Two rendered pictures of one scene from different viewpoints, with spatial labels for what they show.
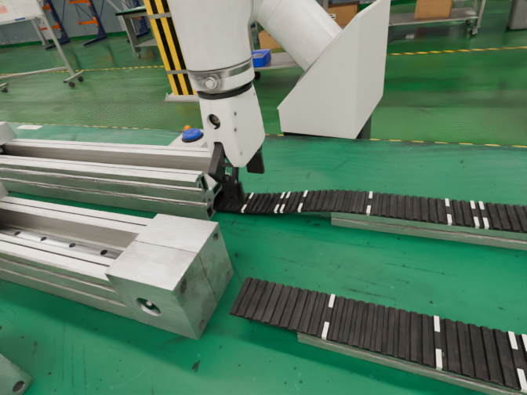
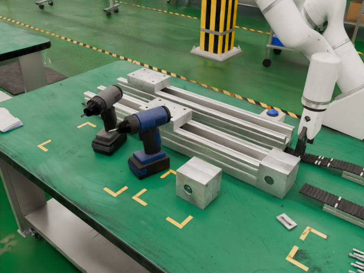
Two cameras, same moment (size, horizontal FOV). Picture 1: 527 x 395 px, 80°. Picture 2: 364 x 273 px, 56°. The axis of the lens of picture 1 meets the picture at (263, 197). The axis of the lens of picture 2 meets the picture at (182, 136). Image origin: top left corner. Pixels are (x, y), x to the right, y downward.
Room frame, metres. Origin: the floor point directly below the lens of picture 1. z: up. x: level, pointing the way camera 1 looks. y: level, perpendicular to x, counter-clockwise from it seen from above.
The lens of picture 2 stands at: (-0.61, 0.27, 1.49)
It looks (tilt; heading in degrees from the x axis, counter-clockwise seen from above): 33 degrees down; 10
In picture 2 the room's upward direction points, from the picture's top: 1 degrees clockwise
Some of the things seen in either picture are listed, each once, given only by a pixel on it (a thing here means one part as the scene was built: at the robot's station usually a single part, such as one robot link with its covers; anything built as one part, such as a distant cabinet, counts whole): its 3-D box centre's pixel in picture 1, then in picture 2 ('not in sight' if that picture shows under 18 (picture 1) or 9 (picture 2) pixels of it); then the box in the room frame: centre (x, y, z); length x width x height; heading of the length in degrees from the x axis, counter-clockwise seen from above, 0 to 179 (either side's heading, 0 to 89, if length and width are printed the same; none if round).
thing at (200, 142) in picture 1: (194, 150); (270, 121); (0.62, 0.13, 0.81); 0.10 x 0.08 x 0.06; 153
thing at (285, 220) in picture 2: not in sight; (286, 221); (0.11, 0.10, 0.78); 0.05 x 0.03 x 0.01; 40
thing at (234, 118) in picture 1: (231, 118); (311, 117); (0.43, 0.02, 0.94); 0.10 x 0.07 x 0.11; 153
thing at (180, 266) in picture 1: (182, 265); (279, 170); (0.27, 0.12, 0.83); 0.12 x 0.09 x 0.10; 153
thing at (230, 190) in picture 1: (228, 190); (299, 147); (0.38, 0.05, 0.86); 0.03 x 0.03 x 0.07; 63
